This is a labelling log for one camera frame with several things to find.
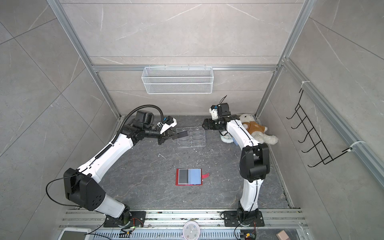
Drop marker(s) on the pink eraser block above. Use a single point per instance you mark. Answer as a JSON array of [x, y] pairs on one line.
[[282, 235]]

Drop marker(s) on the white tablet device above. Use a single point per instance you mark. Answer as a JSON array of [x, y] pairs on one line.
[[70, 233]]

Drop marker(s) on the white wire mesh basket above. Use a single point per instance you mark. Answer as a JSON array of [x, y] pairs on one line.
[[178, 80]]

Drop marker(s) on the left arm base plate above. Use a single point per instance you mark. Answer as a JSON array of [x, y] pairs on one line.
[[126, 220]]

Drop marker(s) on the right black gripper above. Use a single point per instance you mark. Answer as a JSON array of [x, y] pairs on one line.
[[209, 122]]

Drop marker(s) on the grey credit card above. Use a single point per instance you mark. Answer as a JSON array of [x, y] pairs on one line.
[[183, 177]]

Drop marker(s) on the clear acrylic organizer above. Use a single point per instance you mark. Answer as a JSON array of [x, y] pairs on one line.
[[196, 138]]

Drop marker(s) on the white teddy bear brown shirt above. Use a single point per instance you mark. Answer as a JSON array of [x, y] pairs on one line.
[[258, 132]]

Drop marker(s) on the white round clock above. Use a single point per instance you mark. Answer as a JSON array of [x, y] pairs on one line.
[[191, 231]]

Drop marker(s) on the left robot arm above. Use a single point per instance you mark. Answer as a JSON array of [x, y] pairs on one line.
[[82, 186]]

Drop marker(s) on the blue credit card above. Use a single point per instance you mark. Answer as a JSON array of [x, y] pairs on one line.
[[195, 176]]

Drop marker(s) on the red card holder wallet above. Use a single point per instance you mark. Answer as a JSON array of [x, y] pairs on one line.
[[204, 176]]

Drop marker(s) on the black wall hook rack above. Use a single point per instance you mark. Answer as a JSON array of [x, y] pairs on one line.
[[313, 136]]

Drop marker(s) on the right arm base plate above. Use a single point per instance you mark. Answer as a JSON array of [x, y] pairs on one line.
[[239, 218]]

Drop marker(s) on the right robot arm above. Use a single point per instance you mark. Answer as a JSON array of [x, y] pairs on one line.
[[254, 162]]

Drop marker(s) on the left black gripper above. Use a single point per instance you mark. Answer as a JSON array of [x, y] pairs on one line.
[[163, 137]]

